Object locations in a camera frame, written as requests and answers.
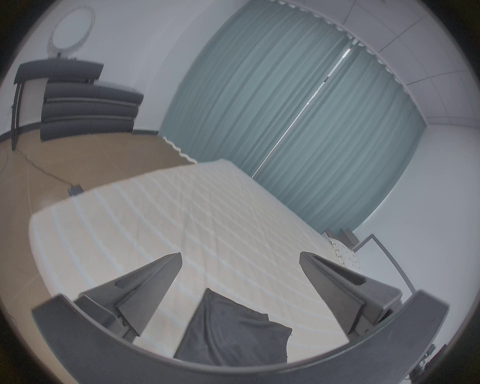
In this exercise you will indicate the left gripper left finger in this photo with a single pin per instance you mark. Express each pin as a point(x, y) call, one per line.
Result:
point(146, 288)

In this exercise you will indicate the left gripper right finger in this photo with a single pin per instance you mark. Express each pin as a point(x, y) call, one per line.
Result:
point(348, 292)

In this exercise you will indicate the black T-shirt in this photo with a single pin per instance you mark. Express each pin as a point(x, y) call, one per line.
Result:
point(232, 333)

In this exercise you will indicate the bed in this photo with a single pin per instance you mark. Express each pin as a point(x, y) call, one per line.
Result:
point(206, 217)

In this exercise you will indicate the white printed pillow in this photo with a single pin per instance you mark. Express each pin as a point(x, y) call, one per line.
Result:
point(347, 257)

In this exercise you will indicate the grey bedside table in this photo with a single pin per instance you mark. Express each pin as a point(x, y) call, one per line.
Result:
point(347, 236)

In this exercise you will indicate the black power adapter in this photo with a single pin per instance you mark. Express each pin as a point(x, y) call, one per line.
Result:
point(76, 189)

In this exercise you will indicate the round white mirror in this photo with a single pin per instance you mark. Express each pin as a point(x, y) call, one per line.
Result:
point(71, 32)

